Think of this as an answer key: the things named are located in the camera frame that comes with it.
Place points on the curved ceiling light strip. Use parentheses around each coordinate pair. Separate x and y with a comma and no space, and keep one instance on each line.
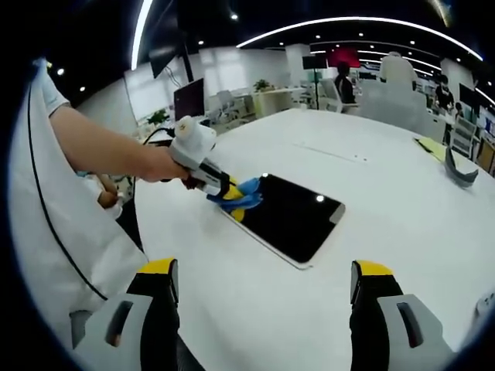
(356,20)

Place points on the potted green plant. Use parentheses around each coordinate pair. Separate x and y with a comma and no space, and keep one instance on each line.
(261,85)
(158,117)

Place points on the computer monitor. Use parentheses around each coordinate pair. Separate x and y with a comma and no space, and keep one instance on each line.
(189,99)

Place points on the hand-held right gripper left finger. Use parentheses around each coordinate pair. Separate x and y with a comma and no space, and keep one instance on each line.
(96,344)

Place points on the person's white shirt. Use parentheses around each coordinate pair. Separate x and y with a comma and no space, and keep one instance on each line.
(35,216)

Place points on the yellow paper pad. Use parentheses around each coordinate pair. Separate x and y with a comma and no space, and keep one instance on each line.
(430,147)

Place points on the black tablet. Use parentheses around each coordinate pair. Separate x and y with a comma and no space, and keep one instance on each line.
(290,220)

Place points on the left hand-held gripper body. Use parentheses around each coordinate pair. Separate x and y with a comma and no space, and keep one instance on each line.
(193,141)

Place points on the person's left hand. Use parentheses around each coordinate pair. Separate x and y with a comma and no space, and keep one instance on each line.
(162,168)

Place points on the grey curved plastic part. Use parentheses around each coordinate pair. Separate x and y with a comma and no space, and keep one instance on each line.
(460,177)

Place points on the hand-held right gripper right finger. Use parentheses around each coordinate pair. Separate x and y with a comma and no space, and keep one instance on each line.
(425,344)

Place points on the hanging black television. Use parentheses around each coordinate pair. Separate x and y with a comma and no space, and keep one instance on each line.
(164,62)

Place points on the black monitor on stand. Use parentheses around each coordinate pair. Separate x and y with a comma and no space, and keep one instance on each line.
(314,62)

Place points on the frosted desk partition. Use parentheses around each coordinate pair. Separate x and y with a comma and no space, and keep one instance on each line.
(392,106)

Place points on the red display screen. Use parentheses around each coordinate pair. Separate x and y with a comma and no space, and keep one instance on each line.
(343,56)

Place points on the blue cleaning cloth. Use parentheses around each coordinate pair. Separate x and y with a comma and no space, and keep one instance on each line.
(251,187)

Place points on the straight ceiling light strip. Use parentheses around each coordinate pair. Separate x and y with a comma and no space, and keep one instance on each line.
(140,35)

